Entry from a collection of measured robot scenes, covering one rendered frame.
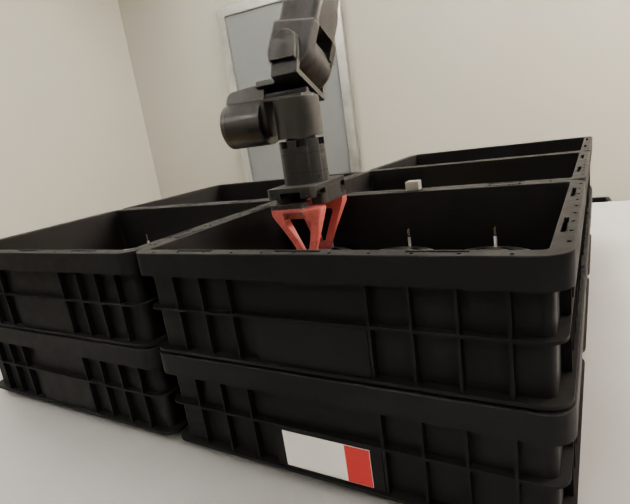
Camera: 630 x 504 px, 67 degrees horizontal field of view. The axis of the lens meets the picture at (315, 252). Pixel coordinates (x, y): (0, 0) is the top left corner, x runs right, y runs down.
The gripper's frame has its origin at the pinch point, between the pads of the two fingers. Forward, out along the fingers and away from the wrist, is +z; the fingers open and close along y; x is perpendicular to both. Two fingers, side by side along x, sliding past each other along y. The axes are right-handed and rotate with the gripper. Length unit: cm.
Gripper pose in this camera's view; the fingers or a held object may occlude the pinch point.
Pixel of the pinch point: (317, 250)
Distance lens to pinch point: 63.0
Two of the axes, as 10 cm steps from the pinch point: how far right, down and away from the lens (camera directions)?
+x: 9.0, -0.2, -4.4
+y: -4.2, 2.8, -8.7
